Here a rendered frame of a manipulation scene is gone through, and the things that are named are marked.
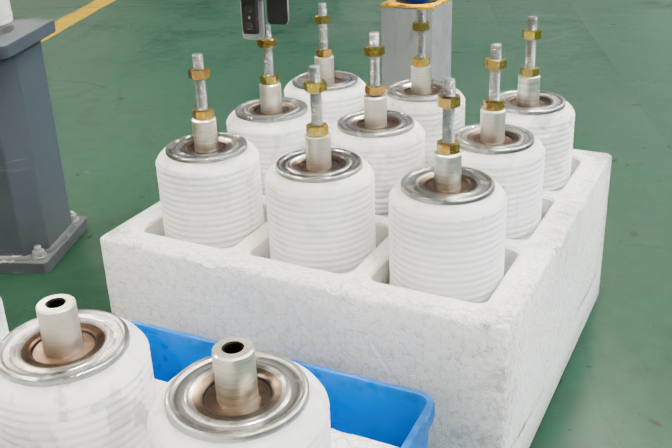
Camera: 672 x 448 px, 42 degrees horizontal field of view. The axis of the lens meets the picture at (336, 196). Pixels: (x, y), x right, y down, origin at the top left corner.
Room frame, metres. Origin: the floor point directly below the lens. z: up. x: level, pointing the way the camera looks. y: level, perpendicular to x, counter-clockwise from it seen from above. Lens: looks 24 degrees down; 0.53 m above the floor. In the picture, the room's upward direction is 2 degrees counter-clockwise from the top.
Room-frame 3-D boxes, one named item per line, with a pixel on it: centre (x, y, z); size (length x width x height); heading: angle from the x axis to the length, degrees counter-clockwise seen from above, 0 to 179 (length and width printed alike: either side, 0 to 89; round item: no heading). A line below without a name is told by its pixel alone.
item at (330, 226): (0.70, 0.01, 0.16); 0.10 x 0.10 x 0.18
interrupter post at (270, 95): (0.86, 0.06, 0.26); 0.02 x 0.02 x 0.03
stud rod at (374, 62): (0.80, -0.04, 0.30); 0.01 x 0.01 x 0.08
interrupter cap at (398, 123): (0.80, -0.04, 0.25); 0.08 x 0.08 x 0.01
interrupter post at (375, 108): (0.80, -0.04, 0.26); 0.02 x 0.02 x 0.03
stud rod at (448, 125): (0.64, -0.09, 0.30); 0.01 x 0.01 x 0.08
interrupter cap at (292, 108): (0.86, 0.06, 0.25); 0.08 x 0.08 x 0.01
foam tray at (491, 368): (0.80, -0.04, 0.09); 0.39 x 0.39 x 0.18; 62
